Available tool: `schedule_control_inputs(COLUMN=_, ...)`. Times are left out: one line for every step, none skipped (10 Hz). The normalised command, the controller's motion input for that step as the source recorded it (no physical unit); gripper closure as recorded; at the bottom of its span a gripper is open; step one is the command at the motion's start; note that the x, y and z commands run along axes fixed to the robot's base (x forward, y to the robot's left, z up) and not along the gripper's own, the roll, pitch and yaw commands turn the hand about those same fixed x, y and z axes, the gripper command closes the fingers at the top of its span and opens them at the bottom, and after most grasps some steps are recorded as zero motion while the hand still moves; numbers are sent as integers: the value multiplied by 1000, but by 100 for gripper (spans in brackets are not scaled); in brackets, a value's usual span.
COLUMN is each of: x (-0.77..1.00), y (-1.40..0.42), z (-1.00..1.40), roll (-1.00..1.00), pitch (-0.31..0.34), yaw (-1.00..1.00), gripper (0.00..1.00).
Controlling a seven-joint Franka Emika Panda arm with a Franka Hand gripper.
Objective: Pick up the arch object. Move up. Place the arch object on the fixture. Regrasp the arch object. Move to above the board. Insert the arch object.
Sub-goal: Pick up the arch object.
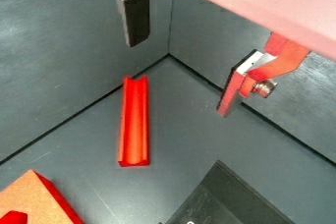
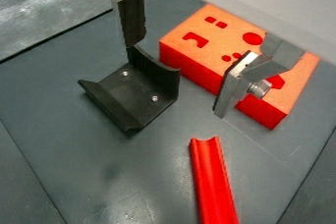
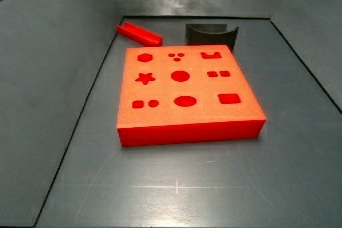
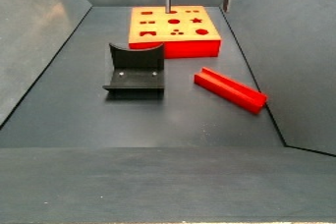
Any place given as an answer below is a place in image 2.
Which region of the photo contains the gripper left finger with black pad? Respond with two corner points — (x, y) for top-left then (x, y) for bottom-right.
(112, 0), (146, 47)

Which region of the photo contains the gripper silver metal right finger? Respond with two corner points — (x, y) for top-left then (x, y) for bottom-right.
(212, 33), (304, 118)

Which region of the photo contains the red arch bar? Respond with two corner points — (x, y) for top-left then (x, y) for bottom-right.
(190, 137), (239, 224)

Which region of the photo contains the black angled fixture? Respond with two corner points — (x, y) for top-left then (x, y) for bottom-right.
(79, 45), (180, 132)

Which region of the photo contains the red shape sorter block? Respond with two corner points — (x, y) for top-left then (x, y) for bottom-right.
(158, 3), (322, 131)

